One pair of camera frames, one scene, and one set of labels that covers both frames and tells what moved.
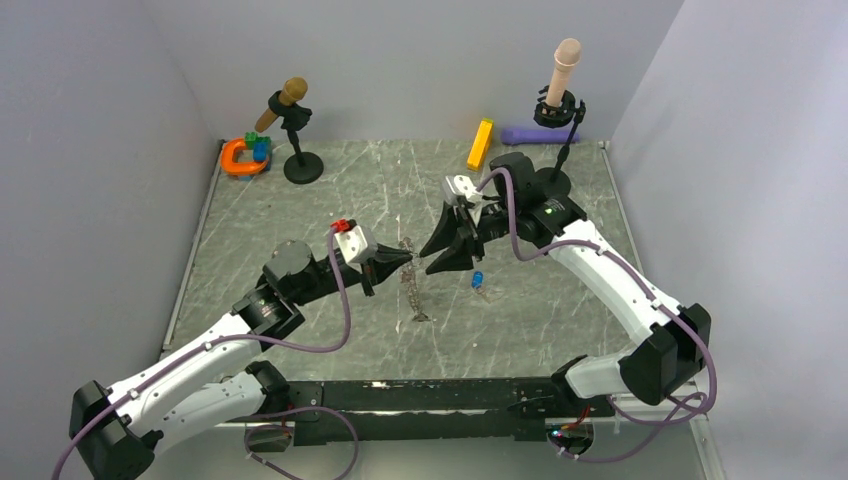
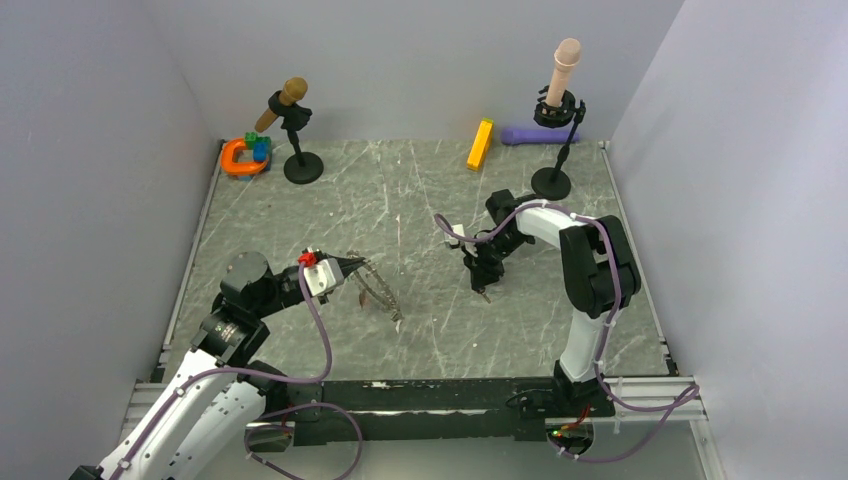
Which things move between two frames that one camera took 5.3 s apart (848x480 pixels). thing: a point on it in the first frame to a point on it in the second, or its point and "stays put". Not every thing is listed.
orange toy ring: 226,156 stays put
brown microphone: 295,89 stays put
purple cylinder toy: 522,137 stays put
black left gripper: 376,271 to 349,263
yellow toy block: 480,145 stays put
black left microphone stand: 302,167 stays put
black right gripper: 459,257 to 483,272
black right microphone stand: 555,181 stays put
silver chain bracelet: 408,275 to 389,299
